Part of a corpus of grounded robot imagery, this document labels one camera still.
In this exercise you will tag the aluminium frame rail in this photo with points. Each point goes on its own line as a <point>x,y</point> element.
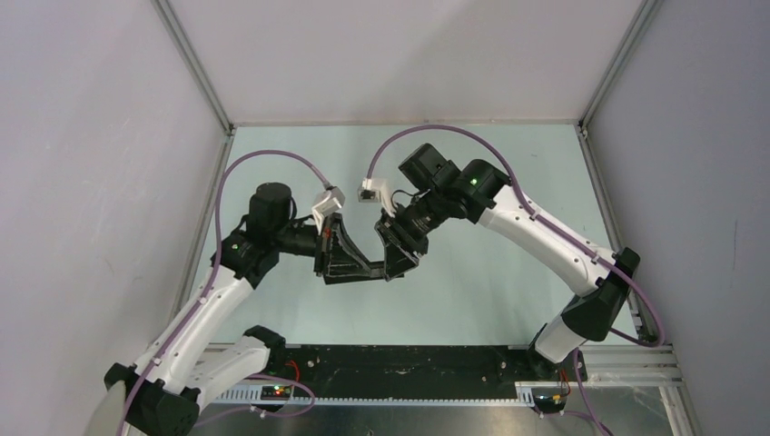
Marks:
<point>271,372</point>

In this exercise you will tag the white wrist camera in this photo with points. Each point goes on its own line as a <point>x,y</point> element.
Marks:
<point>377,190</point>
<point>330,201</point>

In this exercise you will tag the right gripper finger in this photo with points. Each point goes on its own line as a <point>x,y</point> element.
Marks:
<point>400,258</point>
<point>389,244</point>

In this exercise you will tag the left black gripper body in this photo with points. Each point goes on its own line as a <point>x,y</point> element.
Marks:
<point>325,246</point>

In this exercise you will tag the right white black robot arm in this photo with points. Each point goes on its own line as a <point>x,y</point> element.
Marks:
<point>482,194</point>

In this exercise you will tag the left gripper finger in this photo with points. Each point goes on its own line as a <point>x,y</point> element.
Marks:
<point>338,274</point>
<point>344,252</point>

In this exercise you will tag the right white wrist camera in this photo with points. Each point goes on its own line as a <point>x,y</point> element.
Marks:
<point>377,190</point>

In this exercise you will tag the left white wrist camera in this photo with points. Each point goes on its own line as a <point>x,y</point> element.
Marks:
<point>330,201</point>

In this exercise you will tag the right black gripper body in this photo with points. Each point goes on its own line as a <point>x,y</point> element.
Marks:
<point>409,224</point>

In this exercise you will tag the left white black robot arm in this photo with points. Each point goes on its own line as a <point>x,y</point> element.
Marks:
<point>167,387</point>

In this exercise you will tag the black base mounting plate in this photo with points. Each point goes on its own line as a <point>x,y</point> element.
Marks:
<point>411,373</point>

